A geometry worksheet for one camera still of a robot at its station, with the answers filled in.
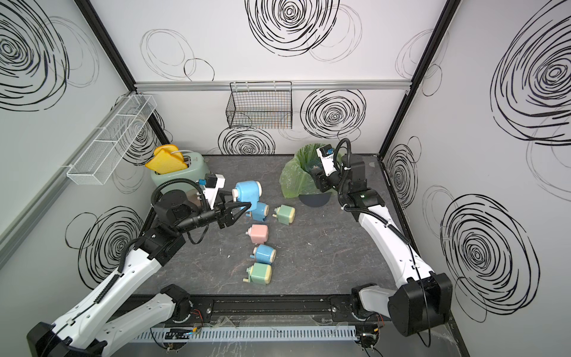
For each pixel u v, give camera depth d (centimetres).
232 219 60
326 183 68
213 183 57
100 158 73
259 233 85
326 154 64
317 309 75
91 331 40
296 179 85
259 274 75
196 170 96
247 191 63
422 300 38
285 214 90
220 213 57
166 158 92
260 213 90
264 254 79
